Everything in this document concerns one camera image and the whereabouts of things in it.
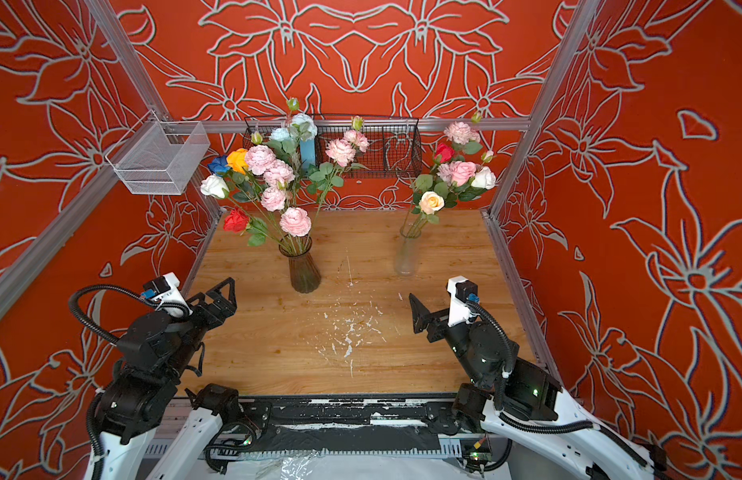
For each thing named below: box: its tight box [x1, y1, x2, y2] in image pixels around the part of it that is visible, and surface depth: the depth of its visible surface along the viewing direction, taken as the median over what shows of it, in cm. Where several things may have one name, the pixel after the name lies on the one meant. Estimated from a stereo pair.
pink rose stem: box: [450, 161, 485, 201], surface depth 70 cm
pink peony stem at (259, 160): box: [244, 132, 291, 253], surface depth 73 cm
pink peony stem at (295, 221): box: [279, 207, 312, 256], surface depth 74 cm
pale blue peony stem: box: [268, 98, 318, 180], surface depth 77 cm
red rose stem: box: [433, 143, 455, 193], surface depth 77 cm
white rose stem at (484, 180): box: [457, 150, 496, 202], surface depth 71 cm
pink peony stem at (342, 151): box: [307, 116, 370, 241], surface depth 75 cm
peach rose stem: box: [410, 191, 445, 238], surface depth 64 cm
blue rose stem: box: [208, 155, 231, 175], surface depth 75 cm
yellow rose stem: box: [226, 148, 269, 229], surface depth 73 cm
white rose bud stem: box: [200, 174, 287, 248], surface depth 68 cm
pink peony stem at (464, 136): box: [444, 111, 483, 161], surface depth 79 cm
